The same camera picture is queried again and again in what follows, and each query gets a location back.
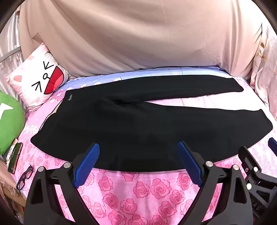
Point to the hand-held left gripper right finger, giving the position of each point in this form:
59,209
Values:
190,164

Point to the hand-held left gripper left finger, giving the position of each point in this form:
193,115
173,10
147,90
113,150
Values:
86,164

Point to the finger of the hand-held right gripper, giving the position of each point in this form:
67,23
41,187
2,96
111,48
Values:
253,164
273,143

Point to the black pants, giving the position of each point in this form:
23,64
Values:
129,129

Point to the pink rose bed sheet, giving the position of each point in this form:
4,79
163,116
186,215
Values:
140,194

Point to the black framed glasses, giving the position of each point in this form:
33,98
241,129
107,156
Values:
24,178

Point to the smartphone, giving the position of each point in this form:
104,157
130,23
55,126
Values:
14,159

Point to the pale floral quilt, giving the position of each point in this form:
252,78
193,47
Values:
266,71

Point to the green plush cushion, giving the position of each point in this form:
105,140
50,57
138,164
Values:
9,121

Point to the white cat face pillow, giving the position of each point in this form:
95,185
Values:
36,82

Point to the beige hanging cloth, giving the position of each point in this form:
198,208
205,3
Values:
138,36

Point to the pink satin curtain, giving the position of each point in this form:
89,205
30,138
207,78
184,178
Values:
8,43

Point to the metal bed rail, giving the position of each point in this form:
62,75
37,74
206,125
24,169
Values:
9,55

